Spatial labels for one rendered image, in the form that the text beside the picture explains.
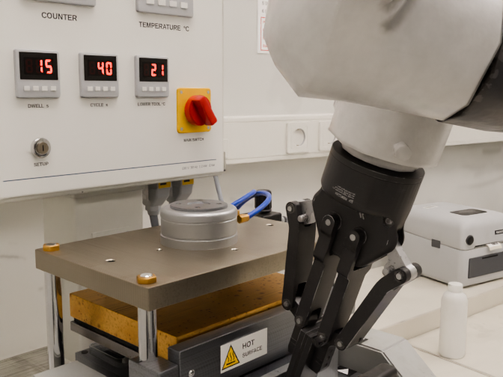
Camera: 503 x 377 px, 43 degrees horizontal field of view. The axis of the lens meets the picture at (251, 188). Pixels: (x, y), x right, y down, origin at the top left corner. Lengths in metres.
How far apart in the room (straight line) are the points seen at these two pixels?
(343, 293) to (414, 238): 1.16
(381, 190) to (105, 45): 0.38
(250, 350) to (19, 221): 0.67
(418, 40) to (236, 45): 1.07
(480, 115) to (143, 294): 0.29
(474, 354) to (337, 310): 0.85
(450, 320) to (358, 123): 0.88
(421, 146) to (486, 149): 1.68
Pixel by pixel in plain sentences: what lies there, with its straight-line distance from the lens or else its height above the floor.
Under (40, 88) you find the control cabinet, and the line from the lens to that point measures 0.68.
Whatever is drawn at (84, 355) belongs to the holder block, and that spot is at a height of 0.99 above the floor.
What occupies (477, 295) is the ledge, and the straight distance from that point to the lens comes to 1.59.
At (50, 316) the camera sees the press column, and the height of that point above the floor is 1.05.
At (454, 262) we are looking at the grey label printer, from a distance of 1.61.
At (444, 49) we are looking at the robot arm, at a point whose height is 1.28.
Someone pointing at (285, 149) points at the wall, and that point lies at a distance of 1.42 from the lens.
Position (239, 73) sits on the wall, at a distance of 1.39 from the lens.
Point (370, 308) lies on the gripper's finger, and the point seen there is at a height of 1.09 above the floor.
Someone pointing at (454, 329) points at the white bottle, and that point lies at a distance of 1.31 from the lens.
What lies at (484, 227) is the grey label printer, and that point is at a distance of 1.64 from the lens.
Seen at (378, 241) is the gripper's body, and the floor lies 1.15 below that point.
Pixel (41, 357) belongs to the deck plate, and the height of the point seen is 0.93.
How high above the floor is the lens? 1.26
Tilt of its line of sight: 9 degrees down
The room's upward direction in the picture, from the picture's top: straight up
